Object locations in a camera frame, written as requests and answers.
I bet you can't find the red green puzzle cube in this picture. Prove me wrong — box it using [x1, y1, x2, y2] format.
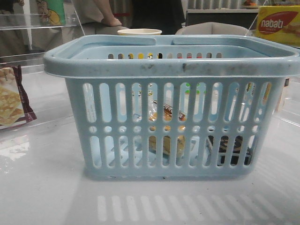
[177, 54, 207, 99]

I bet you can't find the black white tissue pack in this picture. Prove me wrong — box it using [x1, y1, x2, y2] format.
[206, 135, 252, 166]

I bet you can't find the brown cracker snack package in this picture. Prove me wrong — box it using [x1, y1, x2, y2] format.
[0, 66, 37, 130]

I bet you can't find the yellow popcorn paper cup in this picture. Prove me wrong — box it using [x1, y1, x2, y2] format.
[117, 28, 162, 36]

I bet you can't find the clear acrylic shelf left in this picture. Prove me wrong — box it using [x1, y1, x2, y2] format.
[0, 0, 84, 66]

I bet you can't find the packaged bread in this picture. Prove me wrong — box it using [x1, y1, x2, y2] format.
[134, 100, 187, 158]

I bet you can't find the clear acrylic shelf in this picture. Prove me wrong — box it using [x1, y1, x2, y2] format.
[241, 0, 300, 127]
[0, 0, 84, 66]

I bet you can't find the yellow nabati wafer box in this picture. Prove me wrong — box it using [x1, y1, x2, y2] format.
[255, 5, 300, 47]

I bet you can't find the clear acrylic shelf right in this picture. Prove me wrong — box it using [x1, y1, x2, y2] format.
[241, 0, 300, 127]

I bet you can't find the light blue plastic basket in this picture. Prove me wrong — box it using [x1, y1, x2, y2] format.
[44, 35, 300, 178]

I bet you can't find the peach drink carton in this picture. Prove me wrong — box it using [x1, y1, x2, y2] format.
[275, 78, 290, 112]

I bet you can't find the grey armchair in background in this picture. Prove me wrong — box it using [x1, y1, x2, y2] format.
[175, 22, 249, 36]

